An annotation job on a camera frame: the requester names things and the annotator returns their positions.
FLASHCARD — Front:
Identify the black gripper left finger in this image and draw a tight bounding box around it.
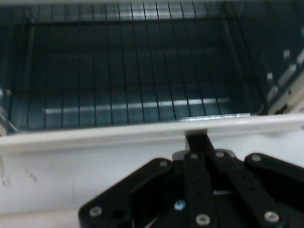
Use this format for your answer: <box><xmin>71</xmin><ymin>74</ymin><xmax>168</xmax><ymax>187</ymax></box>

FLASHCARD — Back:
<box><xmin>78</xmin><ymin>134</ymin><xmax>212</xmax><ymax>228</ymax></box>

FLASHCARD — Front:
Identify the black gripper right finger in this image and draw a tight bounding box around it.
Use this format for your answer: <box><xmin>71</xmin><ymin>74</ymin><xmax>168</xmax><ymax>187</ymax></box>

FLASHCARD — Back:
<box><xmin>198</xmin><ymin>134</ymin><xmax>304</xmax><ymax>228</ymax></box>

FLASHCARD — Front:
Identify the metal wire oven rack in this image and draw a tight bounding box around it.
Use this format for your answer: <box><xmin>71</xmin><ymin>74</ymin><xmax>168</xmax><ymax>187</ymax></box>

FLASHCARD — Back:
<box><xmin>8</xmin><ymin>1</ymin><xmax>264</xmax><ymax>130</ymax></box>

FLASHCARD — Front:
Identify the white toaster oven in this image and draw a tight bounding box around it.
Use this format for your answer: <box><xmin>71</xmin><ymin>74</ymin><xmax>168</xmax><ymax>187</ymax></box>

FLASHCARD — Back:
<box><xmin>0</xmin><ymin>0</ymin><xmax>304</xmax><ymax>154</ymax></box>

